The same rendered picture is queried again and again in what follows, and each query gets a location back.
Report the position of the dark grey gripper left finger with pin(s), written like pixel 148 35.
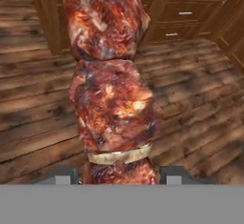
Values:
pixel 62 174

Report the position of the brown wooden cabinet island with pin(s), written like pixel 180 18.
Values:
pixel 50 15

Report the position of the brown wooden side cabinet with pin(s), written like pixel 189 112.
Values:
pixel 232 27

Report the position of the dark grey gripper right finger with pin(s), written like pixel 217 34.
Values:
pixel 174 174

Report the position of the red-brown kebab skewer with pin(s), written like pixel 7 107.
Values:
pixel 111 107

